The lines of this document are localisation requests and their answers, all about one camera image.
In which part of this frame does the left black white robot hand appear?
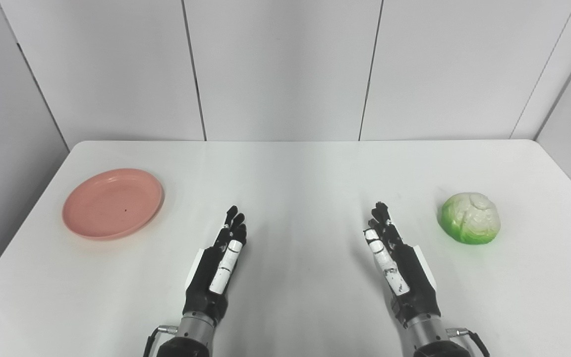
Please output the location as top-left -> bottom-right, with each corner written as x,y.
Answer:
182,205 -> 248,323

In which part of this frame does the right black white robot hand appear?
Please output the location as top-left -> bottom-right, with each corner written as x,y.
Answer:
363,201 -> 443,328

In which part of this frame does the green white cabbage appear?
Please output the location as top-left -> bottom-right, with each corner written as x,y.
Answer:
437,192 -> 502,245

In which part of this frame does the pink round plate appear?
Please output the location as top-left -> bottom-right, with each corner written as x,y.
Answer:
62,168 -> 165,241

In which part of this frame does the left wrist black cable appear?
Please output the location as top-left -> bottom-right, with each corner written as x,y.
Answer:
142,325 -> 179,357

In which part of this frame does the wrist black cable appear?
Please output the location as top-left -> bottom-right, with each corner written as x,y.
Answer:
446,327 -> 491,357
142,325 -> 179,357

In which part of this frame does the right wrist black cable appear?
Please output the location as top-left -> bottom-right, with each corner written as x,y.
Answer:
446,327 -> 491,357

